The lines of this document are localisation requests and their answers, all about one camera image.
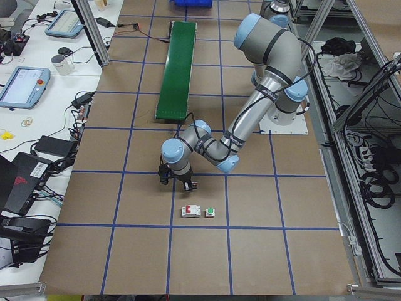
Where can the white circuit breaker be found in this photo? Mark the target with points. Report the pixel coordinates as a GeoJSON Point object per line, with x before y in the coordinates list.
{"type": "Point", "coordinates": [191, 211]}

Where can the black computer mouse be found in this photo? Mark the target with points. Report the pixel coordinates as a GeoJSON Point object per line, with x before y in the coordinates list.
{"type": "Point", "coordinates": [65, 51]}

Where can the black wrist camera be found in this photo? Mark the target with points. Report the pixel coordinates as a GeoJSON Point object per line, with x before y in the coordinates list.
{"type": "Point", "coordinates": [164, 173]}

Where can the black power adapter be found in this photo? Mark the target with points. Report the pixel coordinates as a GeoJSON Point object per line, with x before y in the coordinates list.
{"type": "Point", "coordinates": [55, 146]}

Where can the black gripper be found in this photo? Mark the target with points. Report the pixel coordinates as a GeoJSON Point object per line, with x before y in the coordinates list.
{"type": "Point", "coordinates": [187, 179]}

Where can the white mug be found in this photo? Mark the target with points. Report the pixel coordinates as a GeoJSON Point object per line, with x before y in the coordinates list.
{"type": "Point", "coordinates": [62, 64]}

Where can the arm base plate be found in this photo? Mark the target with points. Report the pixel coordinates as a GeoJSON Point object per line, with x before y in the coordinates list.
{"type": "Point", "coordinates": [278, 122]}

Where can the green push button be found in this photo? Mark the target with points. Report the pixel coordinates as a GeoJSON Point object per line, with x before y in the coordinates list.
{"type": "Point", "coordinates": [210, 212]}

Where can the aluminium frame post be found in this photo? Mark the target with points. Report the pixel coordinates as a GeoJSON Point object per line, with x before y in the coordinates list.
{"type": "Point", "coordinates": [84, 12]}

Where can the teach pendant near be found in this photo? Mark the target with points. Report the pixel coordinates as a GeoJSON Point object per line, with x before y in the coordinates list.
{"type": "Point", "coordinates": [25, 87]}

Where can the teach pendant far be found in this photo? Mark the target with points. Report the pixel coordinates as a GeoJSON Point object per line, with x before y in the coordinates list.
{"type": "Point", "coordinates": [66, 25]}

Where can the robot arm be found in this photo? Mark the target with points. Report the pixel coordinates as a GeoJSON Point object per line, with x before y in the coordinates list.
{"type": "Point", "coordinates": [276, 11]}
{"type": "Point", "coordinates": [278, 51]}

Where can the green conveyor belt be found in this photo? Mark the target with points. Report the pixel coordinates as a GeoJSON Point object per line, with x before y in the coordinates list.
{"type": "Point", "coordinates": [174, 92]}

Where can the teach pendant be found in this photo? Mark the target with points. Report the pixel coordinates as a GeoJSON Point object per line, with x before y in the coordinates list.
{"type": "Point", "coordinates": [25, 87]}
{"type": "Point", "coordinates": [66, 25]}

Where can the blue plastic bin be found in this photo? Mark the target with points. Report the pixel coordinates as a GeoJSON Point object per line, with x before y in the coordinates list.
{"type": "Point", "coordinates": [194, 3]}

